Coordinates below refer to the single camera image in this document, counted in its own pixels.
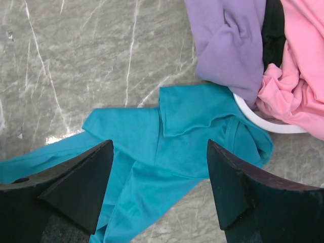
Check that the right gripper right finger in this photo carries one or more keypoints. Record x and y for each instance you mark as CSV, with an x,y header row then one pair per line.
x,y
254,205

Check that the white laundry basket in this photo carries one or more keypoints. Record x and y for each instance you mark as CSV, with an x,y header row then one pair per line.
x,y
265,122

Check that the pink t shirt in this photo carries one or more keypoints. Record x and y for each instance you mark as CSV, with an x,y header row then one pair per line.
x,y
293,92

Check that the purple t shirt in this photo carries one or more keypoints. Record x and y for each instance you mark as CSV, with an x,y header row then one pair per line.
x,y
227,37

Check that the teal t shirt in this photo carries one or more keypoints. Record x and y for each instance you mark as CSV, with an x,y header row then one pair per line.
x,y
160,153

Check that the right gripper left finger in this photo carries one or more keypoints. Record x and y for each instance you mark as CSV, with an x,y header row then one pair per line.
x,y
59,204

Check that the black t shirt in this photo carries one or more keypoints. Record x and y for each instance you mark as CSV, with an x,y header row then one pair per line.
x,y
273,33

